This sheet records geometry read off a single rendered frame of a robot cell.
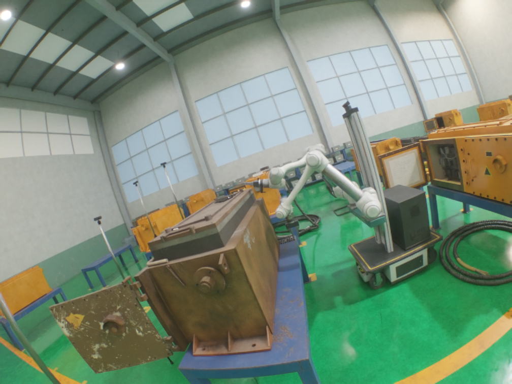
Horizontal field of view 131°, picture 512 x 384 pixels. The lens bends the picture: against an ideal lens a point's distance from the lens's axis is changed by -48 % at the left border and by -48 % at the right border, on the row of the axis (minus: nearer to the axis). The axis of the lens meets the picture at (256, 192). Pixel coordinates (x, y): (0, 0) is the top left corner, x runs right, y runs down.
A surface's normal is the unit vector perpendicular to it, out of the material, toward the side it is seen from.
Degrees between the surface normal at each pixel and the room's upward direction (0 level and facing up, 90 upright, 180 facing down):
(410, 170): 90
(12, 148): 90
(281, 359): 0
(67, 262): 90
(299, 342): 0
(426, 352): 0
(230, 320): 90
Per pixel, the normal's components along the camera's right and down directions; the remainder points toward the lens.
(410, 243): -0.10, 0.15
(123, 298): 0.31, 0.00
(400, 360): -0.33, -0.94
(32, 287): 0.93, -0.31
